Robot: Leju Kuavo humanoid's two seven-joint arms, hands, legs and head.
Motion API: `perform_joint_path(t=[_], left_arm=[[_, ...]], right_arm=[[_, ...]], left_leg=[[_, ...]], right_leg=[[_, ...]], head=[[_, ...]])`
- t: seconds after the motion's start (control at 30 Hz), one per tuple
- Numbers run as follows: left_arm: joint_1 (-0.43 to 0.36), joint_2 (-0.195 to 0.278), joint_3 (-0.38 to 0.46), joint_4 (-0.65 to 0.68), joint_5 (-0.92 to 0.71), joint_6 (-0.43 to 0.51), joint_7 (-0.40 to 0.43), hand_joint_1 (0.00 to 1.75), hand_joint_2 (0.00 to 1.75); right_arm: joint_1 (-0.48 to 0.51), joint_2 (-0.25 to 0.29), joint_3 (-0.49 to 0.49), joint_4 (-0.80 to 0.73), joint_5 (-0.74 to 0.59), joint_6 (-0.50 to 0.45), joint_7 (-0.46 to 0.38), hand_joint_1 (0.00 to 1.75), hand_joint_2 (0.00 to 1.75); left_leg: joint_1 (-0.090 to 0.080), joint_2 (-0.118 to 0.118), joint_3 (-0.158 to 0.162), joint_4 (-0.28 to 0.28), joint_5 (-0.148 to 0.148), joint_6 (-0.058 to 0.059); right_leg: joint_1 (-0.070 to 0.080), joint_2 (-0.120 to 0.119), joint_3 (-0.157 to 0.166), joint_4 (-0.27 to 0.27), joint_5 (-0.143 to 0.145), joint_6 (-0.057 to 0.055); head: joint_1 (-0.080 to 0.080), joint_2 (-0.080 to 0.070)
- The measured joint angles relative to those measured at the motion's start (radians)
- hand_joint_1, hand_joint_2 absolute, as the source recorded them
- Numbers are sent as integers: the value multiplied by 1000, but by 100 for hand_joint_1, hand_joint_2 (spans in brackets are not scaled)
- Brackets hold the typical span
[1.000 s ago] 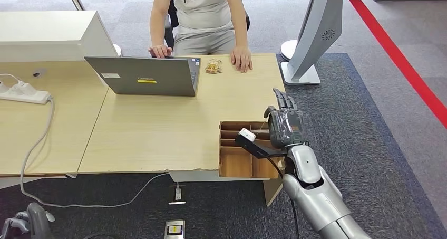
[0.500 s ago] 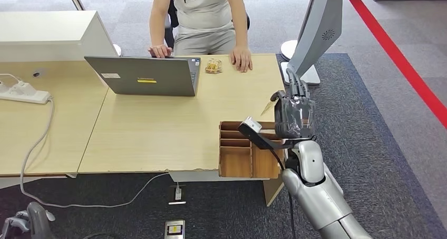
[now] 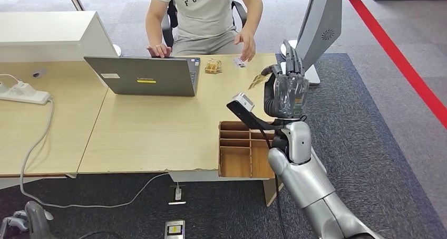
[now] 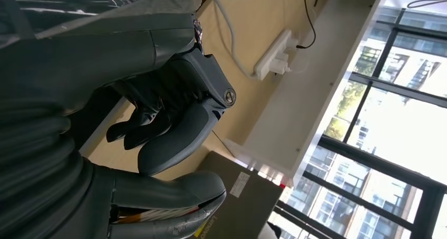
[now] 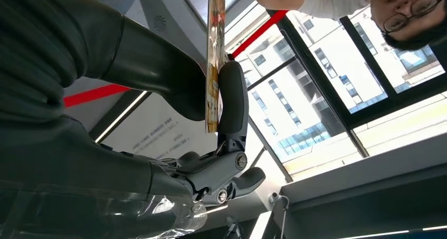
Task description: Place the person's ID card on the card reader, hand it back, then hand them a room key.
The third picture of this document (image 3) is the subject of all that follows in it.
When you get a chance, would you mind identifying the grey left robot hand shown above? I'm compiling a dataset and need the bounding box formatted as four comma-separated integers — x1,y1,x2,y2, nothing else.
0,200,56,239

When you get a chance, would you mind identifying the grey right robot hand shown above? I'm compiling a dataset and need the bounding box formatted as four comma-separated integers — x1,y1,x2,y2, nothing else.
261,39,310,120

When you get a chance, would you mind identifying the person's right hand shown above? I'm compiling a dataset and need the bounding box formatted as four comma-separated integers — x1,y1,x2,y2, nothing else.
147,44,172,59

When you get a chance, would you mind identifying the person's left hand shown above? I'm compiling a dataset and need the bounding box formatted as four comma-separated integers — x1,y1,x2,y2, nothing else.
234,28,257,63

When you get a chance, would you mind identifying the golden room key card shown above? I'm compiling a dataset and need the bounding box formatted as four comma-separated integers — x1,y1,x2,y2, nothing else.
248,73,273,90

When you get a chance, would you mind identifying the person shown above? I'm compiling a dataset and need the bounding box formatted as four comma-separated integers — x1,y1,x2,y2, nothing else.
145,0,264,63

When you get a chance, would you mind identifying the black office chair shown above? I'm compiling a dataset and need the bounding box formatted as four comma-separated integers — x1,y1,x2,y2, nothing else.
161,0,248,49

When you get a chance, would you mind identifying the grey laptop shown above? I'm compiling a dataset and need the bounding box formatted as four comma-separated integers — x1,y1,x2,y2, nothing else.
84,55,202,98

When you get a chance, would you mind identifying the silver standing display screen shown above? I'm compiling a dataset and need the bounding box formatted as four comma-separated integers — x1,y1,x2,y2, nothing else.
280,0,345,87

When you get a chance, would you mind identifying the wooden compartment organizer box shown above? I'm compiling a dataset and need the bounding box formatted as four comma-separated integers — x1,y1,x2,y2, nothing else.
218,121,280,179

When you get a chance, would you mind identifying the wooden desk leg panel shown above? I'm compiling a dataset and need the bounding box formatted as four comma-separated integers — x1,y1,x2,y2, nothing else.
263,178,280,207

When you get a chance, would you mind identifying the red floor tape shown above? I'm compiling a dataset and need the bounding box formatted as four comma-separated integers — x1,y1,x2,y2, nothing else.
342,0,447,130

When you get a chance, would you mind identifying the white desk partition box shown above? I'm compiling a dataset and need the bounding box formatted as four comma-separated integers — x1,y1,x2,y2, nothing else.
0,10,120,63

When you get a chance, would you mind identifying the white desk crossbeam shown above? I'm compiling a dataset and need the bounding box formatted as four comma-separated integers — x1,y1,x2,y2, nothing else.
169,170,221,183

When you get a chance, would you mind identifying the white power strip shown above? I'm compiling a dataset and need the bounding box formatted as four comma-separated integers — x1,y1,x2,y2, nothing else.
0,82,53,106

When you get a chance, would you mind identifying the white charger plug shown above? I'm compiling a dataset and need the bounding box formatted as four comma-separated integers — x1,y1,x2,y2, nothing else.
13,81,36,95

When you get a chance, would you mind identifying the silver floor socket plate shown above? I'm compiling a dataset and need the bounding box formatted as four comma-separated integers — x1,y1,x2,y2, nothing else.
164,219,186,239

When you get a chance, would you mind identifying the floor socket with plug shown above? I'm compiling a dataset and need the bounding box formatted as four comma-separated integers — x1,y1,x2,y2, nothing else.
168,183,188,206

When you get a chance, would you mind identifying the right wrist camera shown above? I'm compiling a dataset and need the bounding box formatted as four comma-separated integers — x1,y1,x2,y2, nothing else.
226,93,284,131

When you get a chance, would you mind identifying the grey power strip cable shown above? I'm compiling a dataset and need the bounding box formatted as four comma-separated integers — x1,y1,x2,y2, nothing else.
20,97,171,209

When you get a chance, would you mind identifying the thin black cable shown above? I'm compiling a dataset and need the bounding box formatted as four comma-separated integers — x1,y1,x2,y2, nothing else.
76,231,120,239

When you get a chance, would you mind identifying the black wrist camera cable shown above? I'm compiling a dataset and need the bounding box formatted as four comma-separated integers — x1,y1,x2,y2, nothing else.
258,129,285,239

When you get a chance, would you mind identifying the thin white charger cable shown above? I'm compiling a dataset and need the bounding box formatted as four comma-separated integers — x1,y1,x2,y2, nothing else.
0,73,23,85

